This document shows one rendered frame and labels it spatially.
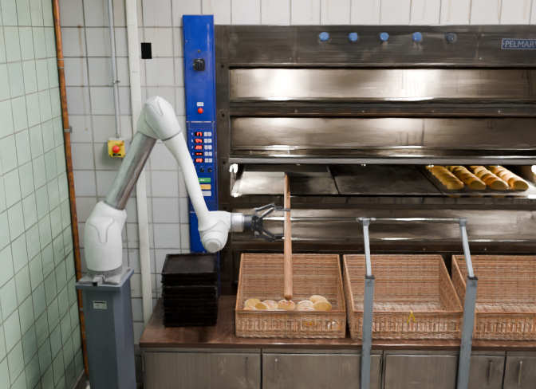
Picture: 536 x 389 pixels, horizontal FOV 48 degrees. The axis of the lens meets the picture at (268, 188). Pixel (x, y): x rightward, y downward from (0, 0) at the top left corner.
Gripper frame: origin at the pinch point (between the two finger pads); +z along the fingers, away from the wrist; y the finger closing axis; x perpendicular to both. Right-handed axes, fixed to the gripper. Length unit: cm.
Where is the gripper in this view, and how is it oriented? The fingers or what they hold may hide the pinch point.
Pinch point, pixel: (286, 222)
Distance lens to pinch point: 285.6
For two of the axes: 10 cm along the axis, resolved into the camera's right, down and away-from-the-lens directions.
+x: -0.3, 2.5, -9.7
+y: 0.0, 9.7, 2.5
